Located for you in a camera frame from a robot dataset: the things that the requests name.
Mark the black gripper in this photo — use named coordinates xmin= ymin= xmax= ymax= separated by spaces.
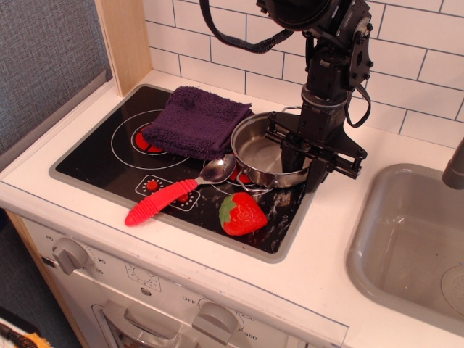
xmin=266 ymin=100 xmax=367 ymax=192

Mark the stainless steel bowl pot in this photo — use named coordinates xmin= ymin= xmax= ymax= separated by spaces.
xmin=231 ymin=113 xmax=310 ymax=193

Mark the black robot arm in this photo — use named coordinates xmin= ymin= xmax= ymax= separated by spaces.
xmin=257 ymin=1 xmax=373 ymax=192

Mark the red toy strawberry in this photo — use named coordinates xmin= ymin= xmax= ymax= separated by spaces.
xmin=219 ymin=192 xmax=268 ymax=236

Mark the purple folded towel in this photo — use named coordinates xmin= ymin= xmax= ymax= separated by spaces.
xmin=142 ymin=86 xmax=253 ymax=160

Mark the grey sink basin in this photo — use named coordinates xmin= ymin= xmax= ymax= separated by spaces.
xmin=347 ymin=163 xmax=463 ymax=336

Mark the grey faucet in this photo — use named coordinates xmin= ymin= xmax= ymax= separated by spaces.
xmin=442 ymin=138 xmax=464 ymax=190

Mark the grey right oven knob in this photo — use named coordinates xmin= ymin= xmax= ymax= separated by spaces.
xmin=192 ymin=302 xmax=239 ymax=345

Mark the grey oven knob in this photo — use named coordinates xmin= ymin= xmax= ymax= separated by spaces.
xmin=192 ymin=302 xmax=239 ymax=345
xmin=52 ymin=238 xmax=89 ymax=275

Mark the black toy stovetop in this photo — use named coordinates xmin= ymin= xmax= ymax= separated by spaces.
xmin=49 ymin=85 xmax=313 ymax=262

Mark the grey left oven knob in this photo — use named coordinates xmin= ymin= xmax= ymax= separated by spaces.
xmin=52 ymin=238 xmax=89 ymax=275

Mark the yellow black object corner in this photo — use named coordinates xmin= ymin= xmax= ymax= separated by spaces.
xmin=1 ymin=323 xmax=51 ymax=348

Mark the red handled metal spoon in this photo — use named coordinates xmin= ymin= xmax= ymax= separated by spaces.
xmin=125 ymin=154 xmax=236 ymax=227

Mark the black braided cable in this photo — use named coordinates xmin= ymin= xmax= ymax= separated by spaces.
xmin=199 ymin=0 xmax=294 ymax=55

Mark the grey oven door handle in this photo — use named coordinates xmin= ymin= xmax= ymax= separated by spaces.
xmin=102 ymin=301 xmax=181 ymax=347

